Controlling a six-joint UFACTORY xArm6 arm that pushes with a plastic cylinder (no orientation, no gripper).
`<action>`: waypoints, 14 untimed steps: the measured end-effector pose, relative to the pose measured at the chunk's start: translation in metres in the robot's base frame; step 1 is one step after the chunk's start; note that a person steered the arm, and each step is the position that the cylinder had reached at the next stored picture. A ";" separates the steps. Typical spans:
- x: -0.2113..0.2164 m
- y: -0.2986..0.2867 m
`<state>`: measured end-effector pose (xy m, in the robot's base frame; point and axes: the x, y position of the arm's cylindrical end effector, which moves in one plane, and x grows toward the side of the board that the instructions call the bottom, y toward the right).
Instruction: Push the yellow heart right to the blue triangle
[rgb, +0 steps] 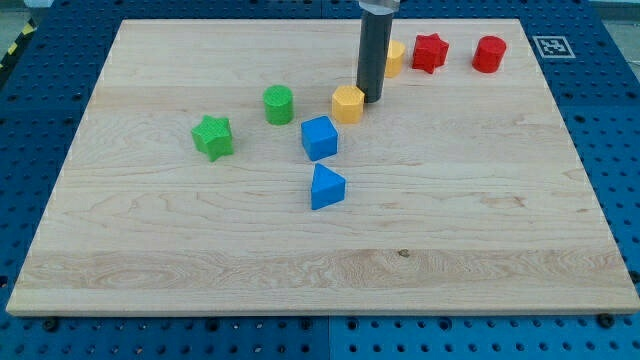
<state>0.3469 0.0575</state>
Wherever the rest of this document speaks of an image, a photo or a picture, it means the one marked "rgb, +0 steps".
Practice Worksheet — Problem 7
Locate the blue cube block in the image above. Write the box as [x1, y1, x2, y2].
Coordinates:
[301, 115, 338, 161]

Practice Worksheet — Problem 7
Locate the yellow hexagon block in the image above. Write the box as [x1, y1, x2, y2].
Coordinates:
[331, 85, 364, 124]

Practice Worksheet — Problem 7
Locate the green star block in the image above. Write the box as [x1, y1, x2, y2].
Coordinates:
[191, 115, 234, 162]

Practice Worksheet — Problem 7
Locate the green cylinder block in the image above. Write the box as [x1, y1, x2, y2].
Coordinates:
[263, 85, 294, 125]

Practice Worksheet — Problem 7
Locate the black yellow hazard tape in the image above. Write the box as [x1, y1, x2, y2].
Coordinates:
[1, 18, 37, 72]

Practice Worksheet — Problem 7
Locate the white fiducial marker tag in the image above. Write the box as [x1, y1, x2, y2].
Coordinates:
[533, 35, 575, 59]

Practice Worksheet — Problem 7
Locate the light wooden board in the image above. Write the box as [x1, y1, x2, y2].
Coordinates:
[7, 19, 639, 317]

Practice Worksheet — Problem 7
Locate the red star block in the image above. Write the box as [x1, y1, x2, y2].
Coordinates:
[411, 33, 449, 74]

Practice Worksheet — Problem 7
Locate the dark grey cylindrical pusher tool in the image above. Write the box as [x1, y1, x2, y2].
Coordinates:
[356, 10, 393, 103]

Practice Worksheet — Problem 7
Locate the red cylinder block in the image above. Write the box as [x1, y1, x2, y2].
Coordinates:
[472, 36, 507, 73]

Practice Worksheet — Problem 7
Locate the blue triangle block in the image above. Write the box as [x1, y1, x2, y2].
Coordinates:
[310, 163, 346, 210]

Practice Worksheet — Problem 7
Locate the yellow heart block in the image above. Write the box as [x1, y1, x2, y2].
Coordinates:
[384, 40, 406, 78]

